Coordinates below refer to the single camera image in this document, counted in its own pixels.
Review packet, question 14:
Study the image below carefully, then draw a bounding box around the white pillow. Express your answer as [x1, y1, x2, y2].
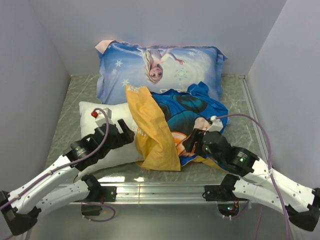
[78, 101, 143, 178]

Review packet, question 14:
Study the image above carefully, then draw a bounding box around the yellow Mickey Mouse pillowcase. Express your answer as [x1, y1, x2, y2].
[125, 82, 229, 171]

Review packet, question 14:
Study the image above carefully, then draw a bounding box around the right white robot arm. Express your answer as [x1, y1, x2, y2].
[190, 128, 320, 232]

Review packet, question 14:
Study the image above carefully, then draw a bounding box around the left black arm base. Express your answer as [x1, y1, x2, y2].
[79, 186, 117, 223]

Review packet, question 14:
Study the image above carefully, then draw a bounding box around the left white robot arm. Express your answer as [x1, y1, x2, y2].
[0, 119, 135, 236]

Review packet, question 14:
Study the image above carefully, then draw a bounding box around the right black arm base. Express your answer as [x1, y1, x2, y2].
[202, 185, 240, 218]

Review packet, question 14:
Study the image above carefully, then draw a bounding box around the blue Elsa pillow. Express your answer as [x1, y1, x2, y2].
[96, 40, 227, 105]

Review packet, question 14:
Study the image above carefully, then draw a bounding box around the pink cloth corner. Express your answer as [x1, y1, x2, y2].
[95, 40, 115, 54]

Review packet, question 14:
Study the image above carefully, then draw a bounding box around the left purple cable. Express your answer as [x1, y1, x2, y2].
[0, 107, 117, 238]

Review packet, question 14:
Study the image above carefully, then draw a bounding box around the purple cable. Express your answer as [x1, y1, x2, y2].
[0, 107, 117, 238]
[214, 113, 292, 240]

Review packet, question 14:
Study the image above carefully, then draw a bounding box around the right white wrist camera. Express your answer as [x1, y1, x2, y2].
[207, 115, 224, 132]

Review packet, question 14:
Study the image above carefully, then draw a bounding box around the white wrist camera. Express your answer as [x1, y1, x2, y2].
[91, 107, 113, 127]
[207, 115, 224, 132]

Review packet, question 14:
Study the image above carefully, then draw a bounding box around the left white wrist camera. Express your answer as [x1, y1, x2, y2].
[91, 107, 113, 127]

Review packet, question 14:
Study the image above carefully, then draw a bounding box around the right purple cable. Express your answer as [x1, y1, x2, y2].
[214, 113, 292, 240]

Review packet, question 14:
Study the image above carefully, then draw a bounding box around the aluminium front rail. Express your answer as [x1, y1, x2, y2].
[101, 182, 219, 205]

